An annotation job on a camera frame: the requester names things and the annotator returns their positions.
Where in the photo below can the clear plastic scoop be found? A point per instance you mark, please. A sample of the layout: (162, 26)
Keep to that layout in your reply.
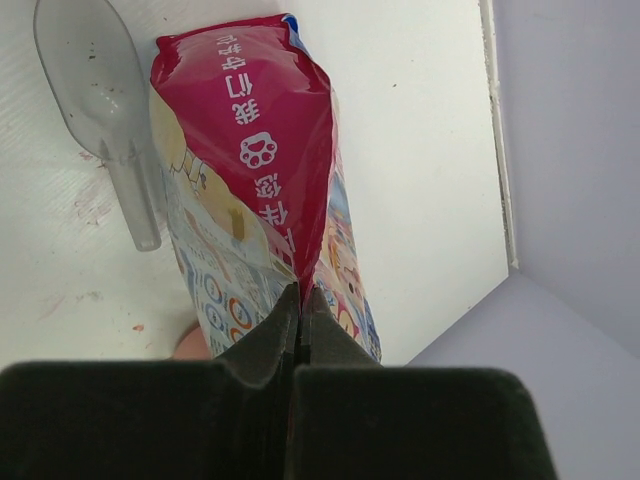
(94, 73)

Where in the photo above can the pet food bag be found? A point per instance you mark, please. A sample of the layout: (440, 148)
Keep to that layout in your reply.
(245, 124)

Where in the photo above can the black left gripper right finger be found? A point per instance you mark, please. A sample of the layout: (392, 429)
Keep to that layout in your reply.
(355, 419)

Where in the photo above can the pink left pet bowl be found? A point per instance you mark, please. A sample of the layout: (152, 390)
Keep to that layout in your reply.
(192, 346)

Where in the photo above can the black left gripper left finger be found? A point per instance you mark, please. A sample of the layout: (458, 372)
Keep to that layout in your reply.
(224, 418)

